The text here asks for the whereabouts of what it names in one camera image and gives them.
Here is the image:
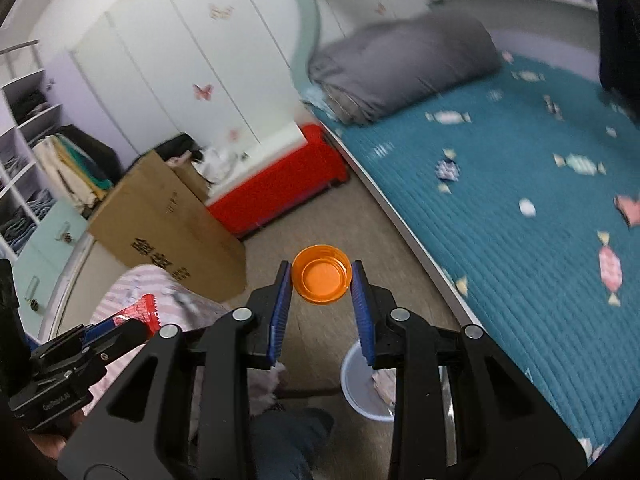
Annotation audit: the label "red small wrapper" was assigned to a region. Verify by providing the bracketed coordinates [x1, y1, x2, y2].
[112, 294, 160, 337]

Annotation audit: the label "orange plastic cap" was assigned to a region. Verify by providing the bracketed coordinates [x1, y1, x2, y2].
[292, 244, 352, 304]

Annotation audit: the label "light blue trash bin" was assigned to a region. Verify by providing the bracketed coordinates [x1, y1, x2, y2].
[341, 340, 394, 422]

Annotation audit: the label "person's left hand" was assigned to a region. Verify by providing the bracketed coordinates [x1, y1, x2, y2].
[28, 410, 86, 460]

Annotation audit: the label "pink checkered tablecloth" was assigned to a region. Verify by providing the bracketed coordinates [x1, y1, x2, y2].
[81, 263, 231, 416]

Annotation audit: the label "white cubby shelf unit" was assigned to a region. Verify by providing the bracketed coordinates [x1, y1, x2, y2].
[0, 40, 92, 341]

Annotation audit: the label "large brown cardboard box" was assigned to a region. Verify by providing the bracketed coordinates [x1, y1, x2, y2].
[88, 152, 246, 302]

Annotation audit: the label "hanging clothes on rack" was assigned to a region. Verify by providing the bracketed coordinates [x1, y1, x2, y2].
[32, 125, 124, 217]

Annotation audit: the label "teal quilted bed mattress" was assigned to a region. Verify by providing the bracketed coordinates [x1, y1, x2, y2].
[305, 55, 639, 462]

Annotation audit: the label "white plastic bag on bench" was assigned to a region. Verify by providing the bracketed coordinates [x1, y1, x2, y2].
[193, 146, 241, 185]

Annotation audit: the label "red bedside bench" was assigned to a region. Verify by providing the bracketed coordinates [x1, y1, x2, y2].
[207, 124, 349, 238]

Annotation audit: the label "grey folded blanket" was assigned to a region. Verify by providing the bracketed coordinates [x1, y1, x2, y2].
[305, 10, 501, 126]

